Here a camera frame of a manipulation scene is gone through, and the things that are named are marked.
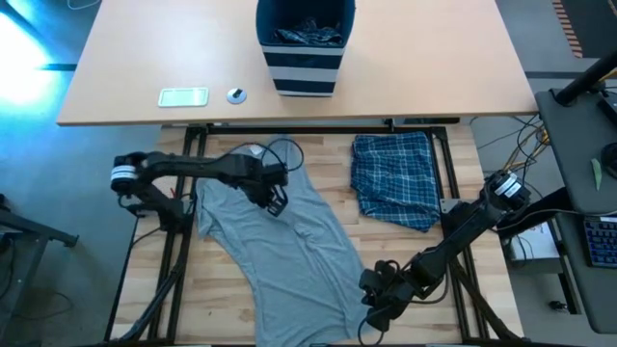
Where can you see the dark grey side desk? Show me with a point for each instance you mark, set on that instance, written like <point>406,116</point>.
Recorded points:
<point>573,144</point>

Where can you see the black aluminium table frame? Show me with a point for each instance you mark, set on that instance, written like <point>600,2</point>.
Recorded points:
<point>241,129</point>

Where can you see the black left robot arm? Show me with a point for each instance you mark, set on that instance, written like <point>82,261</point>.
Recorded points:
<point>183,166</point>

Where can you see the pale rectangular plate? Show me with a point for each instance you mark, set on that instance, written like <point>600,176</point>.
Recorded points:
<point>183,97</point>

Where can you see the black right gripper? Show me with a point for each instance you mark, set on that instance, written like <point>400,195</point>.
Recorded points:
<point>390,289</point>

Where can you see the grey garment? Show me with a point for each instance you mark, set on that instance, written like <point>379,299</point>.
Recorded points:
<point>289,250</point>

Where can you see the black keyboard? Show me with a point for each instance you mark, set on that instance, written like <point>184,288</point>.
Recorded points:
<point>602,243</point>

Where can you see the white papers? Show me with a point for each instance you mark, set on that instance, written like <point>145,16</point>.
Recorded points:
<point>535,246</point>

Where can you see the black desk leg bar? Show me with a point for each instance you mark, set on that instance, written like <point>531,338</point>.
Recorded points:
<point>544,212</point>

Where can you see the blue plaid pants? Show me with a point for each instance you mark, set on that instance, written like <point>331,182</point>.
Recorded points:
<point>395,183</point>

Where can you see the beige desk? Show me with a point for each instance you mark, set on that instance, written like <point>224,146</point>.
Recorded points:
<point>120,48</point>

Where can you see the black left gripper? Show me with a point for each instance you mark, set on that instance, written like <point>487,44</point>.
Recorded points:
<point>260,180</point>

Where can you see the navy striped fabric laundry bin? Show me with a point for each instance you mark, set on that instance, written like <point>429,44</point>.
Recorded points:
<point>303,72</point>

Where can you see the silver corner bracket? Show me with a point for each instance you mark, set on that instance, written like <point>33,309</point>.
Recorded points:
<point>446,205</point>

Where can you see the black round pole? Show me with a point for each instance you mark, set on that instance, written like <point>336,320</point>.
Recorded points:
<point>585,79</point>

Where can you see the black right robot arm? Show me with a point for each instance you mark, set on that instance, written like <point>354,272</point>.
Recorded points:
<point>472,221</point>

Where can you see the small green leaf-shaped item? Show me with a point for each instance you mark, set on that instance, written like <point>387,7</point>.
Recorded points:
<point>597,173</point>

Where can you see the orange black striped strip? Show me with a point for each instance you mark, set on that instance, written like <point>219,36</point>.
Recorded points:
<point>566,24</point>

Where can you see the round silver desk grommet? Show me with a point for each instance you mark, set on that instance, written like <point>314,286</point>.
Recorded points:
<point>236,96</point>

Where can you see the dark crumpled garment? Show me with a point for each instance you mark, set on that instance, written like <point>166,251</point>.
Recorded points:
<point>308,34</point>

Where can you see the black metal stand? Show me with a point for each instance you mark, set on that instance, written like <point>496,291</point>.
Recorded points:
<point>29,227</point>

